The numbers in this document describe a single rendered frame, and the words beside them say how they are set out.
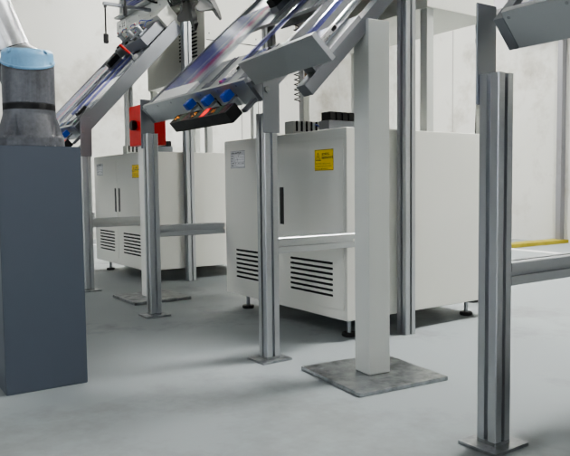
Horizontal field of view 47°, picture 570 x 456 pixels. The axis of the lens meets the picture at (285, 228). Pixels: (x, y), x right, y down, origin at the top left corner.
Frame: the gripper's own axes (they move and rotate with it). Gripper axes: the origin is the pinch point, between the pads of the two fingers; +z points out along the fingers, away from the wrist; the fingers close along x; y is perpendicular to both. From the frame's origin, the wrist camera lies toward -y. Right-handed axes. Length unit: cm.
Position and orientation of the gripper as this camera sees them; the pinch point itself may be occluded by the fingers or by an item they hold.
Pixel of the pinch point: (210, 24)
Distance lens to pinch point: 194.9
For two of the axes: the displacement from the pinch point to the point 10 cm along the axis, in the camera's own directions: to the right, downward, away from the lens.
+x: 5.7, 0.5, -8.2
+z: 4.0, 8.6, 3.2
